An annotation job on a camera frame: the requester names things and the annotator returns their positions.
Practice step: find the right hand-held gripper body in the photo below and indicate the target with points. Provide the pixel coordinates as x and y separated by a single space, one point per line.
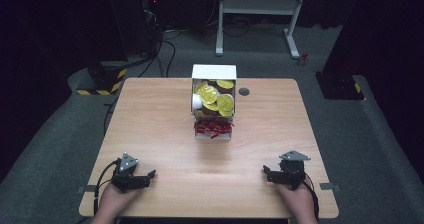
292 170

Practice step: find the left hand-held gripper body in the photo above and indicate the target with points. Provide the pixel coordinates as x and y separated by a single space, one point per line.
125 170

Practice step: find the person's right hand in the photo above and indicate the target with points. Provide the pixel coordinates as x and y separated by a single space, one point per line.
298 202

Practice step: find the person's left hand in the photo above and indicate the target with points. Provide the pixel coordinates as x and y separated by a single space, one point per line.
111 202

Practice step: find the grey tape strip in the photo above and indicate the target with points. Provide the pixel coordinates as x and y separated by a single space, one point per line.
329 186
87 189

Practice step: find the small box of red shreds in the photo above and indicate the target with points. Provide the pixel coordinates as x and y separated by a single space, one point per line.
213 128

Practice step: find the grey round table grommet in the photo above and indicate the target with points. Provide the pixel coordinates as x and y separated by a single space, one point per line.
244 91

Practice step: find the white capsule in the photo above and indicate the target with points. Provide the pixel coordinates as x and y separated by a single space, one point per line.
196 101

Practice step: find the pile of gold-lidded capsules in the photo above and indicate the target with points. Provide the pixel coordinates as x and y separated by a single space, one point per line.
216 97

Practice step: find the black yellow striped stand base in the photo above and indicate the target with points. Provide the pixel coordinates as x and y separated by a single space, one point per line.
106 80

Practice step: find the black stand base yellow mark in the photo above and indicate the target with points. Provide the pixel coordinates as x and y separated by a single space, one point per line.
338 85

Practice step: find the small red clip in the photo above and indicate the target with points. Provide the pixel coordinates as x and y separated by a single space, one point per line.
302 59

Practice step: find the white cardboard box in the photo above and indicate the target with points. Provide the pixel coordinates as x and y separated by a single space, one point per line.
213 72

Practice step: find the dark equipment rack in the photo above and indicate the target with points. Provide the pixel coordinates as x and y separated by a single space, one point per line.
151 14

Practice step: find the white metal stand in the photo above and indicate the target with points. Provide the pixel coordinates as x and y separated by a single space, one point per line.
260 6

